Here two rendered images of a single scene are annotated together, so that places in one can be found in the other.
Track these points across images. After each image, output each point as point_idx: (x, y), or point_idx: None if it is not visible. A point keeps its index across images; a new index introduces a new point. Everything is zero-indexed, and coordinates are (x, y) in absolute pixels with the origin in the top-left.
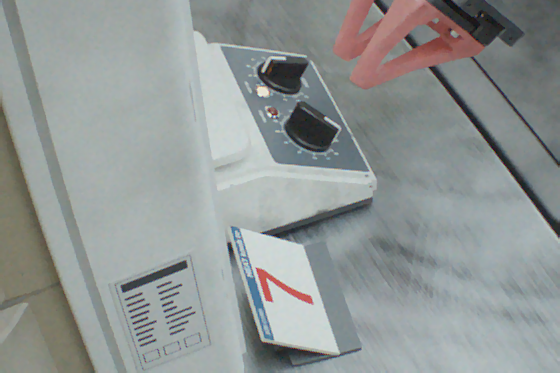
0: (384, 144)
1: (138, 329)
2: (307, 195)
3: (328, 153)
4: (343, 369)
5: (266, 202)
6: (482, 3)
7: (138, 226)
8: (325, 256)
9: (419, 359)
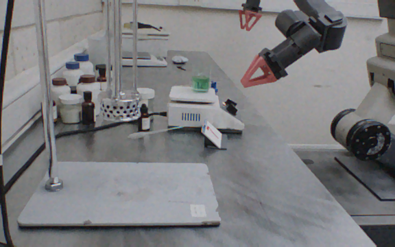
0: (250, 128)
1: None
2: (225, 121)
3: (234, 115)
4: (219, 151)
5: (215, 118)
6: (276, 58)
7: None
8: (225, 136)
9: (241, 154)
